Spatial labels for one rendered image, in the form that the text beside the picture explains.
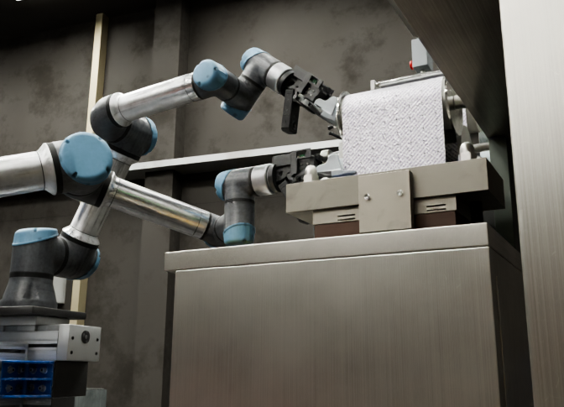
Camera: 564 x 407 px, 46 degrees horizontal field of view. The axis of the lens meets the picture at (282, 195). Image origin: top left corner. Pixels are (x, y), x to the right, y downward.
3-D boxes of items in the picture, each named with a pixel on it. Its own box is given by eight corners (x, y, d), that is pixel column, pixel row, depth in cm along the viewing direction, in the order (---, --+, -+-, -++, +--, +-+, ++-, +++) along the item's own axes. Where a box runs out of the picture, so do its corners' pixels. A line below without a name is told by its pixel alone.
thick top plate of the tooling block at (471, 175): (319, 227, 148) (319, 201, 150) (505, 209, 130) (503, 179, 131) (285, 212, 134) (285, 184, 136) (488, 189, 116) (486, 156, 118)
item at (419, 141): (344, 206, 151) (342, 130, 156) (447, 195, 140) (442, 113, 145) (343, 206, 151) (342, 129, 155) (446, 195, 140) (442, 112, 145)
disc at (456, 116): (462, 144, 155) (459, 86, 159) (464, 143, 155) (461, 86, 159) (446, 122, 142) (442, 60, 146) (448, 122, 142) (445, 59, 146)
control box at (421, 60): (414, 76, 221) (412, 49, 224) (433, 72, 218) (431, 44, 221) (407, 68, 215) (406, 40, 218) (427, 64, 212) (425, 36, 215)
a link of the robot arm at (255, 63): (247, 77, 188) (264, 52, 187) (273, 95, 182) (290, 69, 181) (232, 66, 181) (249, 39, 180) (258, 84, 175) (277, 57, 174)
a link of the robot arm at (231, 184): (228, 207, 170) (229, 175, 173) (266, 202, 165) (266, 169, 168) (211, 200, 164) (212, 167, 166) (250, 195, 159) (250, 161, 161)
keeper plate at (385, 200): (362, 235, 125) (362, 179, 128) (415, 230, 121) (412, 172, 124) (357, 232, 123) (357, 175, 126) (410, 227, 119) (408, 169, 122)
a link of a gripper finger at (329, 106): (347, 103, 161) (321, 87, 167) (333, 123, 162) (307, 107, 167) (352, 108, 164) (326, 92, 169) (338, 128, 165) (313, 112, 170)
